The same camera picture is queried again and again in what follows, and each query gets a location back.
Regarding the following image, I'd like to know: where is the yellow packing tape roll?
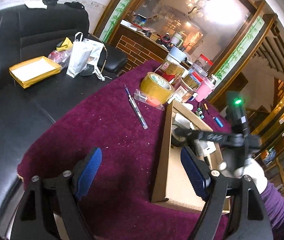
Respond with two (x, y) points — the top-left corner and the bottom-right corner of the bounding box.
(140, 72), (175, 104)

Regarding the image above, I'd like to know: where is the yellow flat box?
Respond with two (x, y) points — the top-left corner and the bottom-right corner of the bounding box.
(9, 56), (62, 89)

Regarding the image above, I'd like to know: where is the clear jar with sticks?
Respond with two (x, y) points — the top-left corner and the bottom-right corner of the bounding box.
(173, 75), (200, 103)

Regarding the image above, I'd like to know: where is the clear case red item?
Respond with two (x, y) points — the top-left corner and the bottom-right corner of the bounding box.
(134, 89), (165, 111)

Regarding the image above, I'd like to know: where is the white gloved right hand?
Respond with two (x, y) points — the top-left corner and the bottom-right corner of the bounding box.
(217, 149), (268, 193)

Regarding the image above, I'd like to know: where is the pink knitted bottle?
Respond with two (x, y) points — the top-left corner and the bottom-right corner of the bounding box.
(195, 74), (217, 102)

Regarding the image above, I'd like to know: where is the purple sleeve forearm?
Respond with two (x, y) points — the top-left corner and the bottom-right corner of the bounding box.
(260, 181), (284, 231)

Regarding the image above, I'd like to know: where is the cardboard box tray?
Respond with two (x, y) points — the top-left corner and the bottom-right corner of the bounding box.
(151, 101), (213, 213)

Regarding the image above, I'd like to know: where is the blue lighter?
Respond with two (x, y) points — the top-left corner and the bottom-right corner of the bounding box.
(213, 117), (224, 128)

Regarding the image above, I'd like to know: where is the purple tablecloth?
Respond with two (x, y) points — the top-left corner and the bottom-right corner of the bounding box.
(17, 60), (235, 240)

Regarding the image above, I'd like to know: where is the white paper bag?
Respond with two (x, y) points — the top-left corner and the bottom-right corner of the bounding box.
(67, 31), (105, 81)

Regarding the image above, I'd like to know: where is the black sofa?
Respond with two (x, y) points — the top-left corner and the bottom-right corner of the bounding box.
(0, 3), (127, 237)

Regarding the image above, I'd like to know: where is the patterned blue pen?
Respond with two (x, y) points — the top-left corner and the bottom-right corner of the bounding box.
(124, 85), (148, 129)

